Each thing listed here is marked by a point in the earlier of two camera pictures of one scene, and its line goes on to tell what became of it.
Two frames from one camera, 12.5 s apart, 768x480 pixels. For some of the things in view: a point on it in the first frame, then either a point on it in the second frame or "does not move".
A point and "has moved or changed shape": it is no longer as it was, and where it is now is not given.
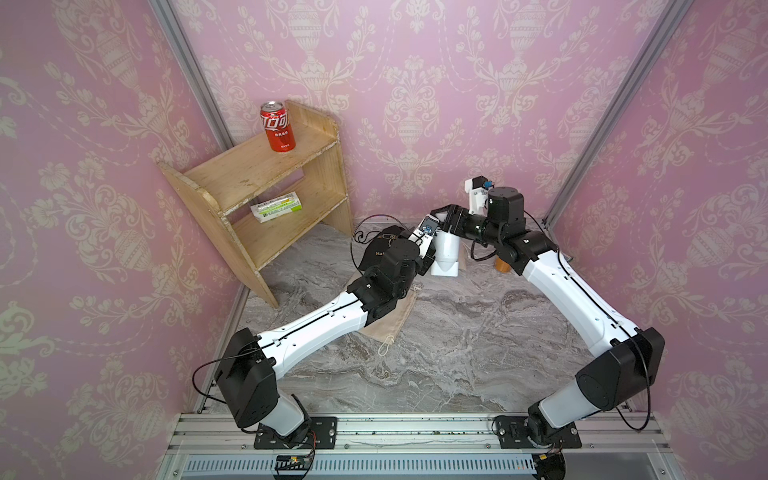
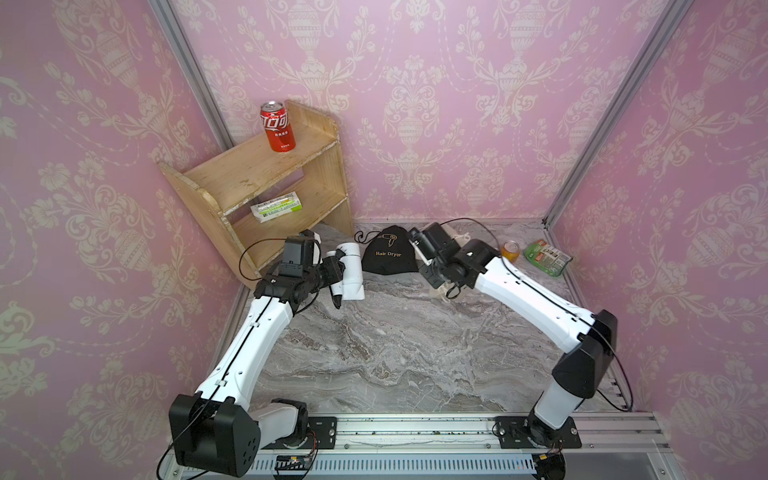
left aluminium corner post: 169,13 does not move
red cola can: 274,116 does not move
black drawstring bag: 375,254 does not move
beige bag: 388,325 to 441,292
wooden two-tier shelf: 253,202 does not move
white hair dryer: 447,252 has moved or changed shape
